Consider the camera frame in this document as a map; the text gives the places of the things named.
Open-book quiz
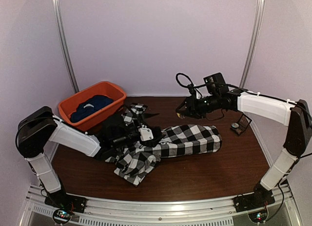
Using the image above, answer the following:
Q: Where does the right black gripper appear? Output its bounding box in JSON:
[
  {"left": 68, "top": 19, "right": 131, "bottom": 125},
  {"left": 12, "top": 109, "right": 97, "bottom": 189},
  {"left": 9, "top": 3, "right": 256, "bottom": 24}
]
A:
[{"left": 176, "top": 93, "right": 220, "bottom": 119}]

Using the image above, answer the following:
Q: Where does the black white checkered shirt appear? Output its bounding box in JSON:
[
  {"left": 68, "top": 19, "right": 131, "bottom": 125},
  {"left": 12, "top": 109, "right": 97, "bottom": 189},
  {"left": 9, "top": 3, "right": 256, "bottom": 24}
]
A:
[{"left": 100, "top": 103, "right": 222, "bottom": 186}]

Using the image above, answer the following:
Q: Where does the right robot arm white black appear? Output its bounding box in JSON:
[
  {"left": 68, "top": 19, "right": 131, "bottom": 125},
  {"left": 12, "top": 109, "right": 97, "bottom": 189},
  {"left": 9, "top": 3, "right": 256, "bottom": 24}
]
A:
[{"left": 175, "top": 73, "right": 312, "bottom": 207}]

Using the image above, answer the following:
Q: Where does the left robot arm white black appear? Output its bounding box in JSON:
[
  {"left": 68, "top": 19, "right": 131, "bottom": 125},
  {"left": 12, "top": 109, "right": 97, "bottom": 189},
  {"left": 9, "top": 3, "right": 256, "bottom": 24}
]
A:
[{"left": 15, "top": 106, "right": 164, "bottom": 208}]

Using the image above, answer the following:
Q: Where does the small black brooch box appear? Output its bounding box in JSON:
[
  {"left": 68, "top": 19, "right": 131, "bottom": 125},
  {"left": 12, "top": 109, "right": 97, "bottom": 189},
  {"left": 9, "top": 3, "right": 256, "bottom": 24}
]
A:
[{"left": 230, "top": 114, "right": 252, "bottom": 136}]

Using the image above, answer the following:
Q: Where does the dark blue garment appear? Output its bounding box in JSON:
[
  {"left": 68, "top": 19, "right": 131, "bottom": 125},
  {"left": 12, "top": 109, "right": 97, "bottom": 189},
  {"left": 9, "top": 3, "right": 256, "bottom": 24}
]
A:
[{"left": 70, "top": 95, "right": 114, "bottom": 123}]

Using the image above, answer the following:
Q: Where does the orange plastic basin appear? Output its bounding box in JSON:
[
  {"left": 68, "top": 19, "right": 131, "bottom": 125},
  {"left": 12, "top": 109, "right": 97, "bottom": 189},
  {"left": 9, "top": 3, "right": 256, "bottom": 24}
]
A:
[{"left": 58, "top": 81, "right": 127, "bottom": 131}]

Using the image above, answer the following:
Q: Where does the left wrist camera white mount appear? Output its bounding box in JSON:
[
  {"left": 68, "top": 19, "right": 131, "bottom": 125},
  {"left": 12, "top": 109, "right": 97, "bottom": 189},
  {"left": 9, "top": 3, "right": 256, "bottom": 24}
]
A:
[{"left": 138, "top": 126, "right": 154, "bottom": 142}]

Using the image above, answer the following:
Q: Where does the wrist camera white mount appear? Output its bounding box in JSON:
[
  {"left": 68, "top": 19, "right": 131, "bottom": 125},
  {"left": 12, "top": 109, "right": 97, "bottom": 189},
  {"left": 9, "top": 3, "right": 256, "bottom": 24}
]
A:
[
  {"left": 138, "top": 126, "right": 154, "bottom": 142},
  {"left": 194, "top": 87, "right": 203, "bottom": 100}
]

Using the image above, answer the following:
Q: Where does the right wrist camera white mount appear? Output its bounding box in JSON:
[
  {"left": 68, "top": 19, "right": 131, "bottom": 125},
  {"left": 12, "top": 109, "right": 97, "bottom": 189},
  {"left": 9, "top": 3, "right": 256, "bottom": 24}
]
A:
[{"left": 194, "top": 87, "right": 203, "bottom": 100}]

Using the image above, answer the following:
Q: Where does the right black cable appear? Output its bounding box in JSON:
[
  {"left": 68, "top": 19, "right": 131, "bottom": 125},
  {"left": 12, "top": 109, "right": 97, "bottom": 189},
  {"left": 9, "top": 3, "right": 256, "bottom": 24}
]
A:
[{"left": 175, "top": 73, "right": 195, "bottom": 92}]

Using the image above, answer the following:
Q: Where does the aluminium front rail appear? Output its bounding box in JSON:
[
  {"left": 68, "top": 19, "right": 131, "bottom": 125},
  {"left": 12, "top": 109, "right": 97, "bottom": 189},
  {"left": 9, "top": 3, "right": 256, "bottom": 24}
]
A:
[{"left": 17, "top": 185, "right": 303, "bottom": 226}]

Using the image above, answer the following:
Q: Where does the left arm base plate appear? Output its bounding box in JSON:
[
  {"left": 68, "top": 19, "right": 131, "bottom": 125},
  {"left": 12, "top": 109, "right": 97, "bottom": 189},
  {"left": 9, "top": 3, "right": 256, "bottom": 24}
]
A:
[{"left": 44, "top": 192, "right": 87, "bottom": 213}]

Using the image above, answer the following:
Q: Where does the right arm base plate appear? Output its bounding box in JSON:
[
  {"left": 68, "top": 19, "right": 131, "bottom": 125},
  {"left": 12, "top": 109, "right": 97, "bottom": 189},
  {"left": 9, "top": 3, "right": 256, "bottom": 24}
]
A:
[{"left": 233, "top": 191, "right": 275, "bottom": 213}]

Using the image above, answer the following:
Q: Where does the right aluminium corner post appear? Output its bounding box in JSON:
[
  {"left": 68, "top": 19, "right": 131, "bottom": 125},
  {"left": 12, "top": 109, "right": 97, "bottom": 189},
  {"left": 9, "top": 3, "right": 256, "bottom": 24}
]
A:
[{"left": 239, "top": 0, "right": 266, "bottom": 87}]

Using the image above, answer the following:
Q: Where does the aluminium corner post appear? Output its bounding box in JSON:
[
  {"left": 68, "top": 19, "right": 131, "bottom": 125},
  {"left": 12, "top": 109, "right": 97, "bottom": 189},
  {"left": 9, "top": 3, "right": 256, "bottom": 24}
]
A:
[
  {"left": 52, "top": 0, "right": 79, "bottom": 93},
  {"left": 239, "top": 0, "right": 266, "bottom": 87}
]

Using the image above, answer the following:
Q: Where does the left aluminium corner post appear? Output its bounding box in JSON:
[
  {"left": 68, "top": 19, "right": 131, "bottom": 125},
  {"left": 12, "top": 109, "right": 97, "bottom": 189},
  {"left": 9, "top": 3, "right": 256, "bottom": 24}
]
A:
[{"left": 52, "top": 0, "right": 79, "bottom": 93}]

